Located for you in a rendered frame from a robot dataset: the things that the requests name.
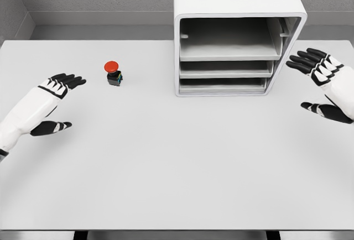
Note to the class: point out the red-button black load switch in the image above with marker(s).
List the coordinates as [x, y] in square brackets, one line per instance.
[113, 74]

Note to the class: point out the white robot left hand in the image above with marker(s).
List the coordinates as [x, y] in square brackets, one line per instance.
[36, 104]

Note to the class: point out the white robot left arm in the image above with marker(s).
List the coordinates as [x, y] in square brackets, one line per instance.
[8, 137]

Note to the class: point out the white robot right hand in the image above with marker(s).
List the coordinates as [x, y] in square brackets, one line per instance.
[338, 85]

